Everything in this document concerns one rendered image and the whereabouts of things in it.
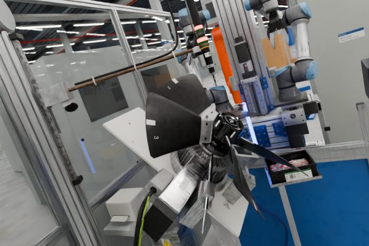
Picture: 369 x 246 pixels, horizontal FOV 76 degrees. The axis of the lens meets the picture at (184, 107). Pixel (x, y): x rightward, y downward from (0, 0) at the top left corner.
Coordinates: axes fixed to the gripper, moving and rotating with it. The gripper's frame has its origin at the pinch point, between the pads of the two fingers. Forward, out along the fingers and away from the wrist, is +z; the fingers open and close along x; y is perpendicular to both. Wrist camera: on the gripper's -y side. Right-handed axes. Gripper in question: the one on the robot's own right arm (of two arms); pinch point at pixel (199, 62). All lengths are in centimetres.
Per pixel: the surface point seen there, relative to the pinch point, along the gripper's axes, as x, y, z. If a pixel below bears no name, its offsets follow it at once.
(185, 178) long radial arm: -17, -84, 36
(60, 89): 22, -87, -6
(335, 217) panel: -56, -14, 105
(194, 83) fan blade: -13.5, -46.1, 8.9
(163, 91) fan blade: -2, -56, 8
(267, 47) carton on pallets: 43, 764, 16
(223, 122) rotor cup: -29, -65, 25
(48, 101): 26, -90, -3
